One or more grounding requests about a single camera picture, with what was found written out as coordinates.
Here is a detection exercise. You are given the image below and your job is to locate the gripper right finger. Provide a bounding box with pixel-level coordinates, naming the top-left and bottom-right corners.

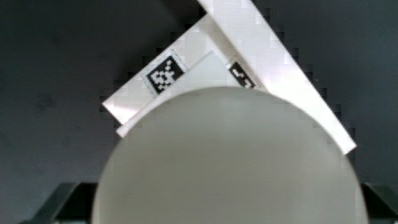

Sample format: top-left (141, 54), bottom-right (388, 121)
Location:
top-left (363, 183), bottom-right (398, 224)

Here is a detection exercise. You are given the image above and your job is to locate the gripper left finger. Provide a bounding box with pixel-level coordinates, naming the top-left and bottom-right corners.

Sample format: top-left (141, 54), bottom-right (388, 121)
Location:
top-left (20, 182), bottom-right (80, 224)

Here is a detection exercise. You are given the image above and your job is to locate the white lamp bulb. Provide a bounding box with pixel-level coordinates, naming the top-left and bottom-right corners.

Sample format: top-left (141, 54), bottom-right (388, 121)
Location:
top-left (93, 87), bottom-right (368, 224)

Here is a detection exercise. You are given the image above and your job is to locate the white U-shaped frame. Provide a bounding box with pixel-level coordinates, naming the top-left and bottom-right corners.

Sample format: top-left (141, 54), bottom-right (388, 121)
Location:
top-left (199, 0), bottom-right (358, 154)

